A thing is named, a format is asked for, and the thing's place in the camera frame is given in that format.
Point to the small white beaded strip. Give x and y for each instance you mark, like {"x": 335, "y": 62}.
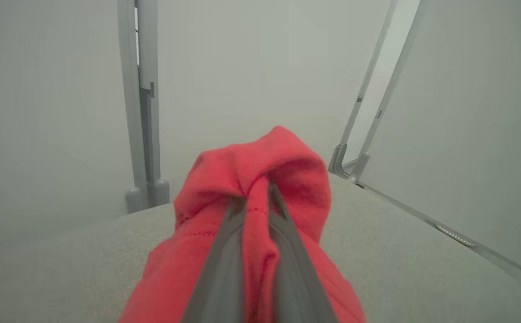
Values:
{"x": 455, "y": 234}

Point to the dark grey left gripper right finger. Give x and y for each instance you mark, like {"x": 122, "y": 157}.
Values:
{"x": 294, "y": 278}

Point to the red jersey striped white trim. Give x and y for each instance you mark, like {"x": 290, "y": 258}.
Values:
{"x": 224, "y": 170}

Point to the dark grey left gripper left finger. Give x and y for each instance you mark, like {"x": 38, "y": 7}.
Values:
{"x": 222, "y": 269}

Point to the thin grey partition post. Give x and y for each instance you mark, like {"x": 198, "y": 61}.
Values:
{"x": 361, "y": 167}
{"x": 337, "y": 161}

